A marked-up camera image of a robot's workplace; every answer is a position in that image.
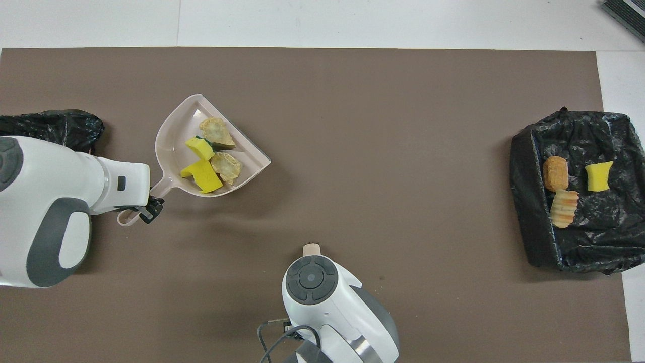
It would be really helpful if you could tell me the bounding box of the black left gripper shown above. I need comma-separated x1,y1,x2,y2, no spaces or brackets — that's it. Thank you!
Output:
113,197,166,225

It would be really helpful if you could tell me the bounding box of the yellow sponge piece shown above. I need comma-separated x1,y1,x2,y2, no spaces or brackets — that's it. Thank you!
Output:
585,161,614,193
180,159,223,194
184,136,215,161

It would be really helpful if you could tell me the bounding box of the beige plastic dustpan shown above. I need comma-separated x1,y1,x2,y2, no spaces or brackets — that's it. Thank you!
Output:
117,94,272,227

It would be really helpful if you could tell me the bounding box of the orange striped croissant piece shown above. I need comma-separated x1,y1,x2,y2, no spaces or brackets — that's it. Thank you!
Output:
210,152,243,185

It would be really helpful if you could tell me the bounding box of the beige bread chunk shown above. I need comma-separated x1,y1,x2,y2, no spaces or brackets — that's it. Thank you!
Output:
199,117,236,151
550,189,579,229

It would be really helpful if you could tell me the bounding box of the brown textured cylinder piece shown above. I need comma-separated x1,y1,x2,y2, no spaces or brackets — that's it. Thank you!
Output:
543,155,569,193

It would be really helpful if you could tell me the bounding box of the black bag lined bin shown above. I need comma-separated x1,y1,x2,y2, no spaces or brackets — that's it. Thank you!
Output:
0,109,105,153
509,107,645,275

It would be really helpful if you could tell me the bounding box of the brown table mat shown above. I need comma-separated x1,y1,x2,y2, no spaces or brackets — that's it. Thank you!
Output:
0,47,631,363

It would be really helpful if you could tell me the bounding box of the dark ribbed grille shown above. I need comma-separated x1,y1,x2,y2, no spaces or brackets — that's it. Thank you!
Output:
601,0,645,43

